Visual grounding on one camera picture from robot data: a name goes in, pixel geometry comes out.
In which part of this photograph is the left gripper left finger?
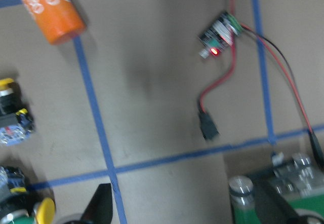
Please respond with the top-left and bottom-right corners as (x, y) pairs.
(81, 183), (113, 224)

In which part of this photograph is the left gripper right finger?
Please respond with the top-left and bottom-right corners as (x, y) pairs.
(255, 180), (308, 223)

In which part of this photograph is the yellow push button switch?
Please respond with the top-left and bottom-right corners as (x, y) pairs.
(1, 78), (34, 146)

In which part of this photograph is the orange cylinder with white text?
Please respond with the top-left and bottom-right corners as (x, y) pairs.
(21, 0), (86, 45)

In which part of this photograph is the green conveyor belt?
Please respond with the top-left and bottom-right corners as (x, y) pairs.
(229, 153), (324, 224)

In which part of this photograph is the small motor controller board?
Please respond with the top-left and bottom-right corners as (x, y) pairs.
(198, 11), (243, 59)

